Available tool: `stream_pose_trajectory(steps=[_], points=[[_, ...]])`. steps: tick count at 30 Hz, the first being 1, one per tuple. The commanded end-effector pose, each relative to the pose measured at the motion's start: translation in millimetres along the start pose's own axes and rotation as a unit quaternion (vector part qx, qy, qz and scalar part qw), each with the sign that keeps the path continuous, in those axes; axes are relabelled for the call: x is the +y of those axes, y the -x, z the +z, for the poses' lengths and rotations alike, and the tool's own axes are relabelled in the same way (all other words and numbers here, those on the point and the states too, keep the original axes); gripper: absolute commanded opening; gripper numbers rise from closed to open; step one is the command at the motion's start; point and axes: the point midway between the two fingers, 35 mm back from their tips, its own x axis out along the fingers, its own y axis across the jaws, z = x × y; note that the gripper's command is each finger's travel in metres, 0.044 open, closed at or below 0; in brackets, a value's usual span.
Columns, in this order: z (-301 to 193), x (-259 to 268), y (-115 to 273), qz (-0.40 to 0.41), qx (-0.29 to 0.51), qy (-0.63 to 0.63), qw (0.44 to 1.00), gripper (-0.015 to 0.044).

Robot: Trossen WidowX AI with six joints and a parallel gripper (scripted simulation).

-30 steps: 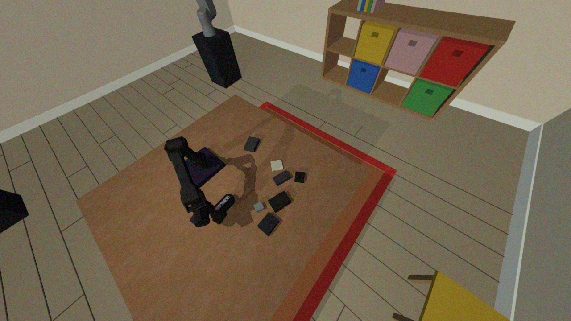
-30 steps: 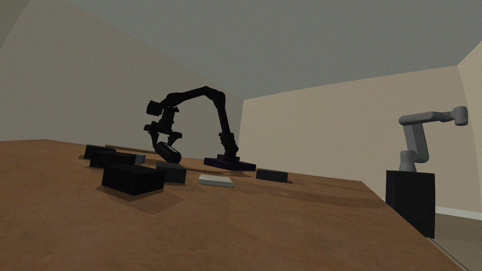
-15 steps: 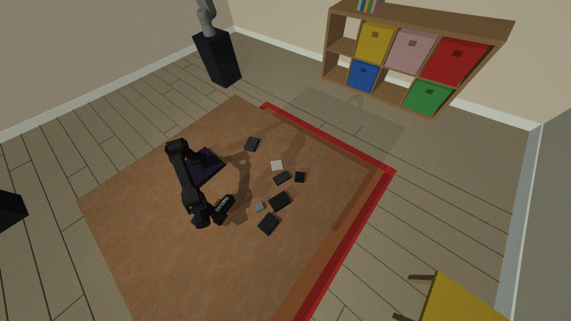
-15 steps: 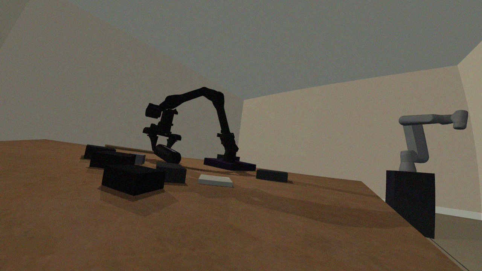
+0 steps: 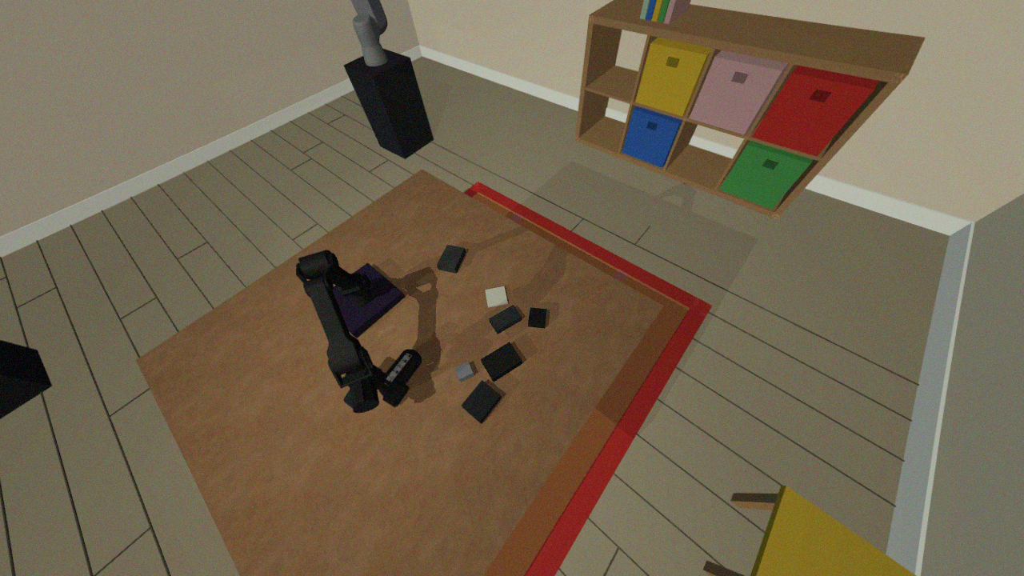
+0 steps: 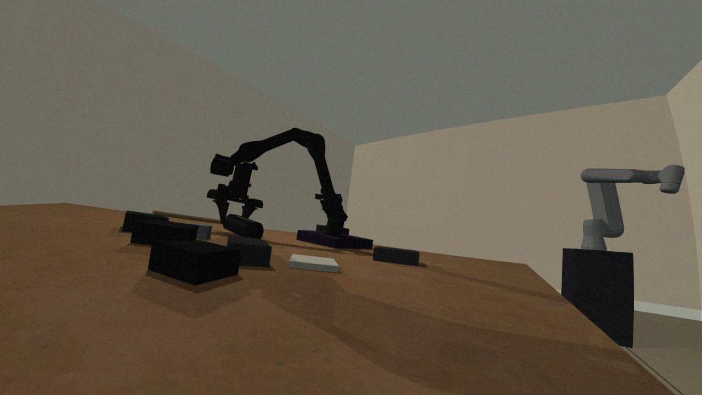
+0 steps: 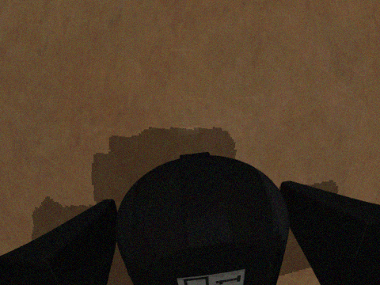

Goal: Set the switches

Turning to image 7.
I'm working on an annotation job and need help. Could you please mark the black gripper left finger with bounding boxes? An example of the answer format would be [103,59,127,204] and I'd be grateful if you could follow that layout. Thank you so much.
[0,199,117,285]

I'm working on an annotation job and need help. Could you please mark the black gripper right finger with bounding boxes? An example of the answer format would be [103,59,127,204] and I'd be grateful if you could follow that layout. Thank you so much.
[281,181,380,285]

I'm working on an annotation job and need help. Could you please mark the dark grey controller unit with green rocker switches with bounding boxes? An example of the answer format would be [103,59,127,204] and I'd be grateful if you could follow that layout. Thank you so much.
[115,152,291,285]

